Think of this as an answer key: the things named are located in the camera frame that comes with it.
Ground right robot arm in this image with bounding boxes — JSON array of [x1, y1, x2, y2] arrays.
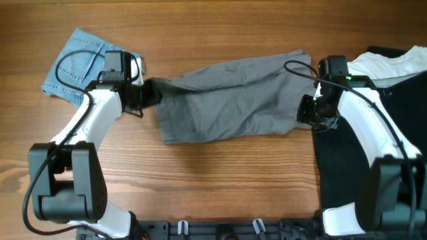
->
[[298, 76, 426, 239]]

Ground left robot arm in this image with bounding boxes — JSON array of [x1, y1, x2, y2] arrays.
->
[[22, 81, 161, 239]]

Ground left black cable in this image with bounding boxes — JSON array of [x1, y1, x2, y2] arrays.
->
[[21, 49, 141, 237]]

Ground white garment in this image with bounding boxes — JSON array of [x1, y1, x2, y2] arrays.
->
[[315, 45, 427, 99]]

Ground grey shorts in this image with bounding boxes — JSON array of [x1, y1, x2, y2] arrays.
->
[[153, 50, 315, 145]]

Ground folded blue denim shorts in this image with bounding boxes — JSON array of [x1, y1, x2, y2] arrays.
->
[[41, 29, 122, 107]]

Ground black garment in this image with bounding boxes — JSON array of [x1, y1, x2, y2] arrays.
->
[[312, 45, 427, 211]]

